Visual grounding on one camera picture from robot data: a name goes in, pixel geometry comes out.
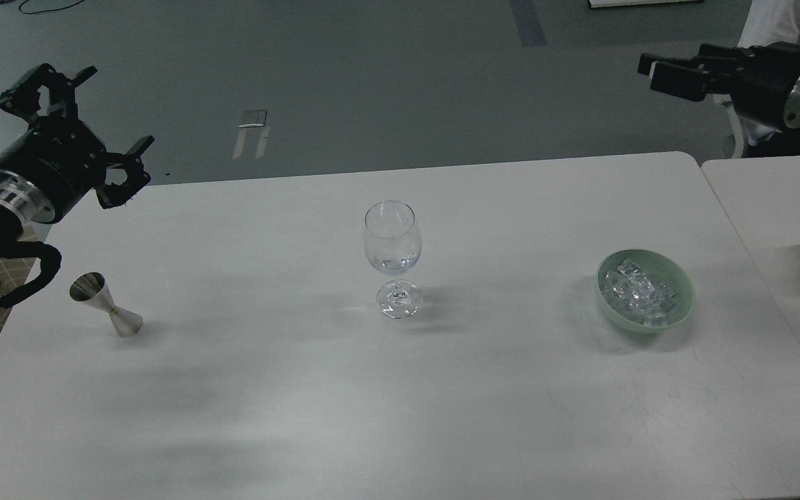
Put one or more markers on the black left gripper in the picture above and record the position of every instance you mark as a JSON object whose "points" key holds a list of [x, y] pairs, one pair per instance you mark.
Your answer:
{"points": [[58, 154]]}

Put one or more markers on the green bowl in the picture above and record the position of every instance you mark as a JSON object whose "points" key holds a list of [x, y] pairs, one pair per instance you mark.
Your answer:
{"points": [[657, 265]]}

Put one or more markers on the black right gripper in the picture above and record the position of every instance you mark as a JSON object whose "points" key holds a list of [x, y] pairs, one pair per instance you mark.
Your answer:
{"points": [[765, 90]]}

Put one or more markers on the metal floor plate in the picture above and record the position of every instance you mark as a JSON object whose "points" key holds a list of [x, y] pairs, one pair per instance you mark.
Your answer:
{"points": [[252, 134]]}

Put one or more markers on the clear ice cubes pile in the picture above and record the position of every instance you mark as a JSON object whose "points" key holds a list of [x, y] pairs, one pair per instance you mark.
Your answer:
{"points": [[637, 295]]}

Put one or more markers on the person in white shirt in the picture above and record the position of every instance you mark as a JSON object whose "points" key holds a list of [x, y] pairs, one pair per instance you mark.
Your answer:
{"points": [[770, 22]]}

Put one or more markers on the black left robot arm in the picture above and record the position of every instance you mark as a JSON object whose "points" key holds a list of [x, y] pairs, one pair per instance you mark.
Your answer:
{"points": [[26, 267]]}

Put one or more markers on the clear wine glass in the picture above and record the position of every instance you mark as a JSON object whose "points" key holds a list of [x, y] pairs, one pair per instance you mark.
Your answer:
{"points": [[392, 245]]}

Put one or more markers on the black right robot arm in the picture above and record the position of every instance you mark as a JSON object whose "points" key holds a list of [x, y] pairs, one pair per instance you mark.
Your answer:
{"points": [[762, 83]]}

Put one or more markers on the steel double jigger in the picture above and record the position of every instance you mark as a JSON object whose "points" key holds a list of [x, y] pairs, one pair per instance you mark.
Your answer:
{"points": [[92, 289]]}

